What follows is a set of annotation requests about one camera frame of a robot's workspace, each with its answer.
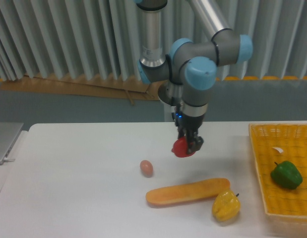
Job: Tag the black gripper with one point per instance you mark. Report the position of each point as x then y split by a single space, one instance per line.
189 126

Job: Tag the red bell pepper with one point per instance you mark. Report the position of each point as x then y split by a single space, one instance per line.
180 148

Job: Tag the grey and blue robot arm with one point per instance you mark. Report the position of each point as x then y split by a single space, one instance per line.
188 71

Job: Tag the yellow bell pepper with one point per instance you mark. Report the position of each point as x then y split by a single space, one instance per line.
226 206

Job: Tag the green bell pepper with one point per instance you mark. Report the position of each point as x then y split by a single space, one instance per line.
286 175

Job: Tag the brown egg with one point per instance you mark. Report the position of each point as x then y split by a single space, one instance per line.
146 168

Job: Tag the long bread baguette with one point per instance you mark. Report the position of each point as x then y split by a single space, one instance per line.
187 193

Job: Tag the brown cardboard sheet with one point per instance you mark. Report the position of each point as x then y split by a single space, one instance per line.
131 89

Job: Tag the white paper scrap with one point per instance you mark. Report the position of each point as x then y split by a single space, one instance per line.
278 149

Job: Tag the yellow woven basket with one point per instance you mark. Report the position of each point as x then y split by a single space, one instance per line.
281 203

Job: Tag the silver laptop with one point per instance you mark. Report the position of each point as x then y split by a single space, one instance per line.
9 133

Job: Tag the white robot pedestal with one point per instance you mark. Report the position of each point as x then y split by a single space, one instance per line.
168 111

